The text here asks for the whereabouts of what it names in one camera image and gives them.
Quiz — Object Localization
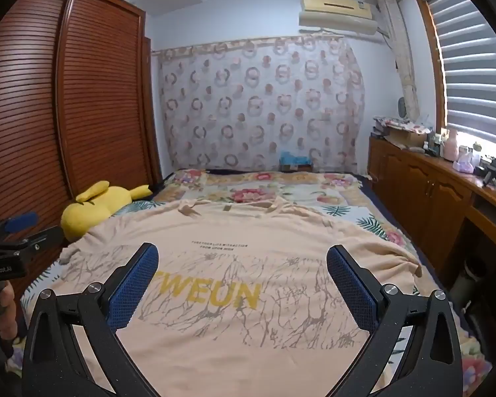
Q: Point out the blue tissue box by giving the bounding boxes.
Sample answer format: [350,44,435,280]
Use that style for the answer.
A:
[279,151,315,173]

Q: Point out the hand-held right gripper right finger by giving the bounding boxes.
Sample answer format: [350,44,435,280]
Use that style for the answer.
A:
[326,245,464,397]

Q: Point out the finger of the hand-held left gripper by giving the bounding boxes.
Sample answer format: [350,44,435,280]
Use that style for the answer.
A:
[0,213,40,244]
[0,226,64,255]

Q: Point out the wall air conditioner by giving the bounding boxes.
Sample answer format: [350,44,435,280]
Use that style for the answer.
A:
[298,0,379,36]

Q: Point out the pink bottle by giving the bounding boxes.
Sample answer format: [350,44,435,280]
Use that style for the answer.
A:
[444,129,459,161]

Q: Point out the pale purple bag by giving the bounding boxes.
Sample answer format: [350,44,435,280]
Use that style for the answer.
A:
[452,151,476,173]

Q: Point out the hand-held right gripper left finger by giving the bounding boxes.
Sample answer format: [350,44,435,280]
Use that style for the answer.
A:
[21,242,160,397]

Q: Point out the wooden cabinet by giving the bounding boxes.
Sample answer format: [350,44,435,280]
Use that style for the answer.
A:
[368,134,496,274]

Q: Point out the striped window blind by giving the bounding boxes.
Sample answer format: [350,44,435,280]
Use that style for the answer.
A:
[428,0,496,150]

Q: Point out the tied beige curtain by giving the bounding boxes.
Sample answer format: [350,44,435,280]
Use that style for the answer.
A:
[376,0,422,120]

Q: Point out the yellow plush toy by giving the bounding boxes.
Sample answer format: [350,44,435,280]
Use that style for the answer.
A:
[62,181,153,243]

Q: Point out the sheer curtain with circles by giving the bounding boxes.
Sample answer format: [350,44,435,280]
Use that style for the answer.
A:
[151,35,366,174]

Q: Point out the dark bottles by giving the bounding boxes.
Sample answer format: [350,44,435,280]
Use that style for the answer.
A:
[432,130,447,158]

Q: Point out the floral patterned cloth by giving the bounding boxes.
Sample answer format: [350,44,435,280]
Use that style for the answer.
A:
[374,116,428,131]

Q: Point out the cardboard box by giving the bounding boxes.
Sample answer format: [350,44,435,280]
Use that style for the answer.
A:
[391,126,431,150]

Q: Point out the grey bin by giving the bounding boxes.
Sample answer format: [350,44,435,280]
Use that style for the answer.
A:
[459,256,496,302]

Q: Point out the black tripod stand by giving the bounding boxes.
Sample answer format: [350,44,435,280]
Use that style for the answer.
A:
[481,158,496,187]

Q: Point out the palm leaf print sheet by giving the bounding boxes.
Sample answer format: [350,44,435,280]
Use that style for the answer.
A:
[310,202,401,244]

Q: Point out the beige printed t-shirt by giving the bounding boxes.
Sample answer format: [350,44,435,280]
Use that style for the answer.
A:
[60,198,424,397]

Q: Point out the person's left hand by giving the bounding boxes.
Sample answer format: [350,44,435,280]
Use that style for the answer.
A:
[0,281,19,348]

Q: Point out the wooden window frame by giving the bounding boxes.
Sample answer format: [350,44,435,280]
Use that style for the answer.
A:
[413,0,447,133]

